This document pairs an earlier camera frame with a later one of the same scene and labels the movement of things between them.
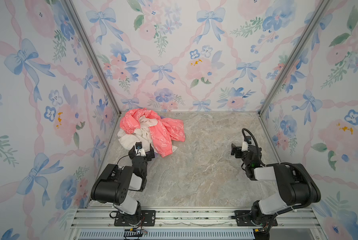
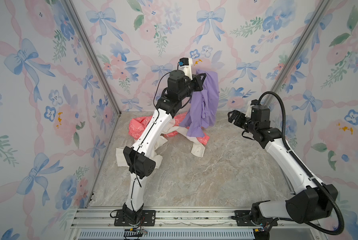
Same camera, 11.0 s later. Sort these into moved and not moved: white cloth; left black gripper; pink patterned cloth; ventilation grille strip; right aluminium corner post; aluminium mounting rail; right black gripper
Moved: right black gripper; pink patterned cloth; left black gripper; white cloth
Not moved: aluminium mounting rail; right aluminium corner post; ventilation grille strip
